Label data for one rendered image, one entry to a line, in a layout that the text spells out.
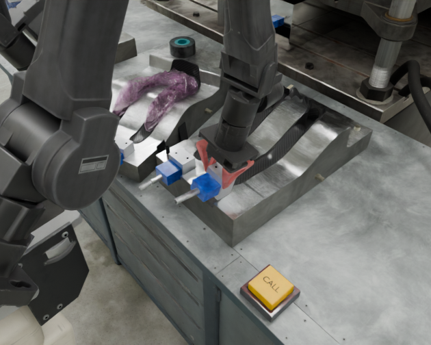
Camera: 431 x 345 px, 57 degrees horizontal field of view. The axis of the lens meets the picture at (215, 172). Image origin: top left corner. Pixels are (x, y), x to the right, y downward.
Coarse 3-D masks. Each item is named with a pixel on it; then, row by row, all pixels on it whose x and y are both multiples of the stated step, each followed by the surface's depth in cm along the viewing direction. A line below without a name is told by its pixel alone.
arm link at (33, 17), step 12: (24, 0) 73; (36, 0) 71; (12, 12) 71; (24, 12) 70; (36, 12) 72; (0, 24) 66; (12, 24) 70; (36, 24) 72; (0, 36) 67; (12, 36) 69
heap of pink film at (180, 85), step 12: (180, 72) 119; (132, 84) 109; (144, 84) 109; (156, 84) 113; (168, 84) 115; (180, 84) 111; (192, 84) 114; (120, 96) 109; (132, 96) 107; (168, 96) 105; (180, 96) 107; (120, 108) 107; (156, 108) 103; (168, 108) 104; (156, 120) 103
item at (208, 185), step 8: (208, 168) 79; (216, 168) 79; (200, 176) 78; (208, 176) 79; (216, 176) 78; (192, 184) 78; (200, 184) 76; (208, 184) 77; (216, 184) 78; (232, 184) 80; (192, 192) 76; (200, 192) 77; (208, 192) 76; (216, 192) 78; (224, 192) 80; (176, 200) 74; (184, 200) 74
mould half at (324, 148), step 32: (288, 128) 94; (320, 128) 92; (352, 128) 104; (160, 160) 91; (288, 160) 90; (320, 160) 90; (256, 192) 82; (288, 192) 88; (224, 224) 80; (256, 224) 85
